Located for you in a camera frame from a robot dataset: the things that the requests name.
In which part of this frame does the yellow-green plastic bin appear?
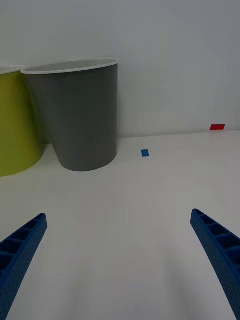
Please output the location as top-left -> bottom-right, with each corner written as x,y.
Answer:
0,65 -> 47,178

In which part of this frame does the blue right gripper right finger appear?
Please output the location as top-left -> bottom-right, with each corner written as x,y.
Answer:
190,208 -> 240,320

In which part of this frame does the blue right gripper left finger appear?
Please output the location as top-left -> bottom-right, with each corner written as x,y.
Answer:
0,212 -> 48,320

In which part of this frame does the grey plastic bin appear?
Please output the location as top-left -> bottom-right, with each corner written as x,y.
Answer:
20,57 -> 120,173

